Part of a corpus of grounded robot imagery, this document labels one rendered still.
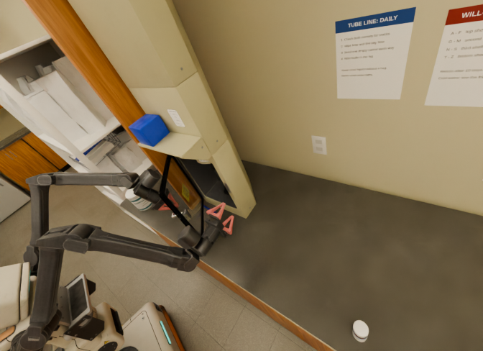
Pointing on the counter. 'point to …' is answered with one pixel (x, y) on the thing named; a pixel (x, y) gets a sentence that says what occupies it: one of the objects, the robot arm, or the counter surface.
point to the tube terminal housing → (206, 124)
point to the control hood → (182, 147)
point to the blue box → (149, 129)
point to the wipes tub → (138, 201)
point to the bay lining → (200, 174)
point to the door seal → (169, 200)
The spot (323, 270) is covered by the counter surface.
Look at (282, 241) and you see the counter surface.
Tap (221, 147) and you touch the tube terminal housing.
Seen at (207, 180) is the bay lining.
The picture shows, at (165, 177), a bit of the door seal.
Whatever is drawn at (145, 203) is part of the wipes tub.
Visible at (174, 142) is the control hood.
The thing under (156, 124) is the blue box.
